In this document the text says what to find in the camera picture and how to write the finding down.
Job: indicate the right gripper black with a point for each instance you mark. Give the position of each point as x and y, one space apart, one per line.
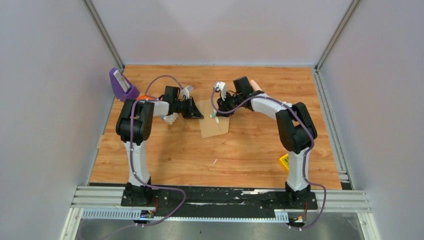
223 105

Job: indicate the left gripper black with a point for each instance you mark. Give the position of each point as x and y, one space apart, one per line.
192 111

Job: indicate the brown paper envelope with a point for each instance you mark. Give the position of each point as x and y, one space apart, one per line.
208 125

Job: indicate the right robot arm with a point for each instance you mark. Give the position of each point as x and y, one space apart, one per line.
297 132

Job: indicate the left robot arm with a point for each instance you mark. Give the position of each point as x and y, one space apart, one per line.
134 126

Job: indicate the blue white toy block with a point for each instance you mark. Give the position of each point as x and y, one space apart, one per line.
170 119

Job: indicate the pink cylindrical tube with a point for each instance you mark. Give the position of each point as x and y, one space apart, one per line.
255 86

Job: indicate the purple holder stand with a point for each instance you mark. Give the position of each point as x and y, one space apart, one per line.
122 88

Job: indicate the yellow toy block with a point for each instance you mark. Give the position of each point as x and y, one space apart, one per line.
284 162

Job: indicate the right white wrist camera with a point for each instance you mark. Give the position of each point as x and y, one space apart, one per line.
221 88

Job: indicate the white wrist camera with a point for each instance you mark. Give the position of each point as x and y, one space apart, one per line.
221 88
185 92

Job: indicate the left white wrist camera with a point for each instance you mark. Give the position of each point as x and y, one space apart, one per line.
185 92

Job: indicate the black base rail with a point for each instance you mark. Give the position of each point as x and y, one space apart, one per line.
216 202

